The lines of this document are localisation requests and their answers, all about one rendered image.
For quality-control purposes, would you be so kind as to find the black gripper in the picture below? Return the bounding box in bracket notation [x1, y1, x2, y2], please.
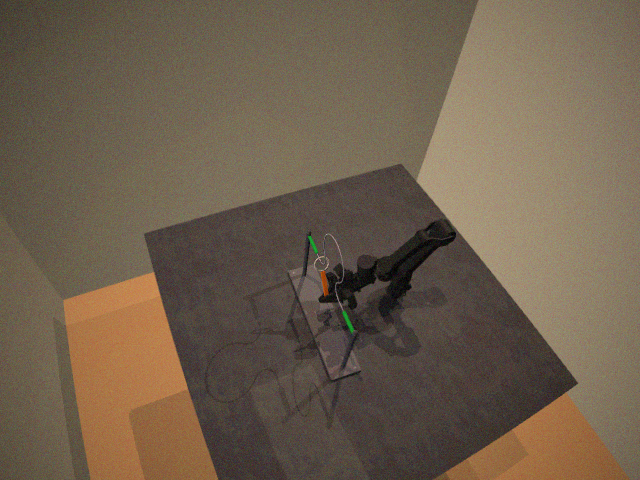
[318, 272, 363, 311]

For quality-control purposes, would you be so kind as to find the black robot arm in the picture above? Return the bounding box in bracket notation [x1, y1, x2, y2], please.
[356, 219, 456, 300]

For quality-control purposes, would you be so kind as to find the orange handle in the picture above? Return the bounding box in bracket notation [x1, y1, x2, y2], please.
[314, 256, 330, 297]

